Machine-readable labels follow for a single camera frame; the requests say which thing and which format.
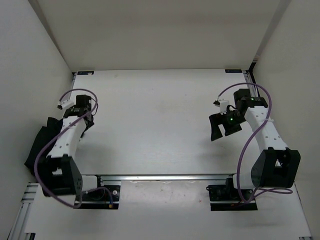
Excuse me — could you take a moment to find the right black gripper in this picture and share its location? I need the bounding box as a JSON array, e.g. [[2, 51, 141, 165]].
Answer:
[[208, 110, 247, 142]]

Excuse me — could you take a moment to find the black skirt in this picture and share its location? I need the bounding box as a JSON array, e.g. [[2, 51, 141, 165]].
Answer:
[[24, 117, 63, 176]]

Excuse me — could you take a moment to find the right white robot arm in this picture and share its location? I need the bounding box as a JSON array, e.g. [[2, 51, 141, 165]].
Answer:
[[209, 88, 301, 200]]

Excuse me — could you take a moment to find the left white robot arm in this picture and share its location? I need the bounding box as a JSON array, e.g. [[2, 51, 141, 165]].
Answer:
[[36, 94, 105, 200]]

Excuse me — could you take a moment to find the left blue corner label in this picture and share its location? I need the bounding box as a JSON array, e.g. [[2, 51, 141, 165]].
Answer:
[[77, 70, 95, 76]]

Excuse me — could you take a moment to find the blue corner label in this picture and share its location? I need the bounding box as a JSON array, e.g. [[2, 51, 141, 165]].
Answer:
[[224, 69, 243, 74], [77, 70, 95, 76]]

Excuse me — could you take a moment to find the right blue corner label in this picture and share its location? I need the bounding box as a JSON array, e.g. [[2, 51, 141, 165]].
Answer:
[[224, 69, 243, 74]]

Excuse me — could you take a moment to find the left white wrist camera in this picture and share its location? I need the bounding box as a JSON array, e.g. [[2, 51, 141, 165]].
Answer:
[[57, 99, 75, 110]]

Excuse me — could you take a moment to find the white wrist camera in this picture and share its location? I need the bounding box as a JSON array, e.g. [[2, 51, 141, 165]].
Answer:
[[213, 99, 230, 115], [57, 99, 75, 110]]

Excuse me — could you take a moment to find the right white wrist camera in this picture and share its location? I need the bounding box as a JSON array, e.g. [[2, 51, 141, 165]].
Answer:
[[213, 99, 230, 115]]

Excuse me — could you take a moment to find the aluminium right side rail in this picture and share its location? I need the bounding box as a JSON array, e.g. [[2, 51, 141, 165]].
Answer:
[[242, 70, 258, 97]]

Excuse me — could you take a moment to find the aluminium front rail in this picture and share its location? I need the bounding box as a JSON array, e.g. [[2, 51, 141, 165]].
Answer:
[[100, 174, 232, 181]]

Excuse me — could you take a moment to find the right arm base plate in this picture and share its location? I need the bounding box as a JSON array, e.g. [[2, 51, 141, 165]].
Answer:
[[206, 177, 258, 212]]

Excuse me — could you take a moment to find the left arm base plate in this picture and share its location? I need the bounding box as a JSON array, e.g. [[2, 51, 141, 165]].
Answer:
[[74, 175, 121, 210]]

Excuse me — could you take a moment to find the aluminium left frame rail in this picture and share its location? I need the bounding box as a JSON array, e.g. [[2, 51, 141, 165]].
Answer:
[[7, 182, 39, 240]]

